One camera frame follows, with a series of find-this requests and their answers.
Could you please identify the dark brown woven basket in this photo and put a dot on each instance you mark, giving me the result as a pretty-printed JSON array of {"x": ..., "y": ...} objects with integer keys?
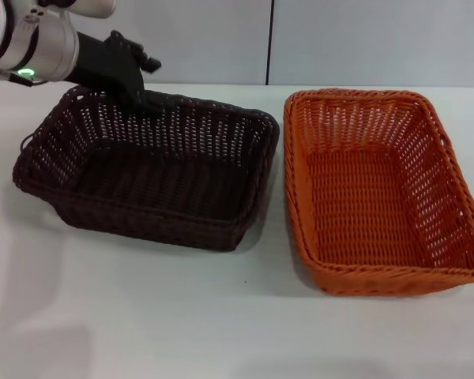
[{"x": 150, "y": 185}]

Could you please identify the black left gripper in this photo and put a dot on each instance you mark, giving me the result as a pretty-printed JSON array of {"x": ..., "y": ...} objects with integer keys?
[{"x": 102, "y": 63}]

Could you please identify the orange woven basket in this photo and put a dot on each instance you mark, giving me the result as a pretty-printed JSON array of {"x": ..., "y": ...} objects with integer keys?
[{"x": 371, "y": 213}]

